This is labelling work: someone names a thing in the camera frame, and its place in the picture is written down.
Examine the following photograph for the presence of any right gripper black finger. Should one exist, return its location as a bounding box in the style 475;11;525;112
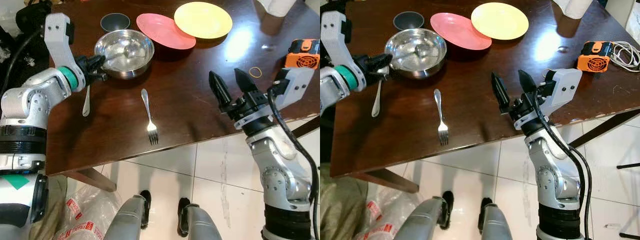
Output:
490;72;512;113
517;69;540;101
208;70;232;107
233;68;260;97

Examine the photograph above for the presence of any stainless steel bowl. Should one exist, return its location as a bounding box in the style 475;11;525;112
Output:
384;28;448;80
94;29;155;80

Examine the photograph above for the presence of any steel spoon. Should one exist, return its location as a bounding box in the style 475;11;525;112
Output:
371;80;384;118
82;85;92;118

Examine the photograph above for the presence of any small dark grey bowl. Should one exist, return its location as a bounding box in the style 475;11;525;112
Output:
393;11;425;31
100;13;131;33

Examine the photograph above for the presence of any steel fork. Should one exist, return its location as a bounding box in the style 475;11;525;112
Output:
140;88;160;146
432;89;450;147

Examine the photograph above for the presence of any orange and black device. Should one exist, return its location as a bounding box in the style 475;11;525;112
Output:
576;41;615;74
285;39;321;70

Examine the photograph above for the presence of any dark wooden table leg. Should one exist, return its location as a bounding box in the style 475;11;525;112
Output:
570;107;640;149
62;167;117;194
349;169;420;195
290;116;321;139

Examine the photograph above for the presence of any yellow plate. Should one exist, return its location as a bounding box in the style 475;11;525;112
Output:
174;1;234;40
471;2;530;41

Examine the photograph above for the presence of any pink plate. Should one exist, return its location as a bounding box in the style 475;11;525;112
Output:
136;13;197;51
430;12;493;51

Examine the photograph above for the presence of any black bulky object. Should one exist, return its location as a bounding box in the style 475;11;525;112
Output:
15;1;53;36

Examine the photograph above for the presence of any white round container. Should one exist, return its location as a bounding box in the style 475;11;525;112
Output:
254;0;297;19
552;0;596;20

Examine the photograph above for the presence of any grey robot right leg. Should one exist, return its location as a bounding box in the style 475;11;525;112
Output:
478;197;514;240
177;197;224;240

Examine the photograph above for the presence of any grey robot leg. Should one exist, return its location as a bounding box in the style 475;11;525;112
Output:
177;197;224;240
478;197;514;240
102;190;152;240
395;190;455;240

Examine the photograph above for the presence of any olive cloth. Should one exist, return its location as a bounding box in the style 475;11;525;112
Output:
29;175;69;240
320;162;370;240

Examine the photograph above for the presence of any clear red-printed plastic bag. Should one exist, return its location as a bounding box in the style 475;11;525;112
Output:
52;185;123;240
352;186;426;240

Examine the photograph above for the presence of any grey robot left leg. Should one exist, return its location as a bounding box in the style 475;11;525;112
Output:
102;190;152;240
395;190;455;240

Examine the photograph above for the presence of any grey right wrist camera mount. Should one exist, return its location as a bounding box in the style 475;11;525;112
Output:
542;68;584;119
272;67;316;112

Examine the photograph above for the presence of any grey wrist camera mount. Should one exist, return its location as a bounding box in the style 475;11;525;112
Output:
44;13;86;76
272;67;316;112
321;11;367;76
542;68;584;119

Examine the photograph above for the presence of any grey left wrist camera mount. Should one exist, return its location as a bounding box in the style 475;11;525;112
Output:
44;13;86;76
321;11;367;76

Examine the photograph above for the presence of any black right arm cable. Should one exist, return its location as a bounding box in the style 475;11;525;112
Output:
267;89;321;240
532;90;594;240

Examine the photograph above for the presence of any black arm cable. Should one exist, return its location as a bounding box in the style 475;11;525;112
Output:
267;89;321;240
0;27;47;96
532;90;594;240

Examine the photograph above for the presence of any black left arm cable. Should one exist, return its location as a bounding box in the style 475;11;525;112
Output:
0;27;47;96

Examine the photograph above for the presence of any white coiled cable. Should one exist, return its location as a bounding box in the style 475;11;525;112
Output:
610;41;640;69

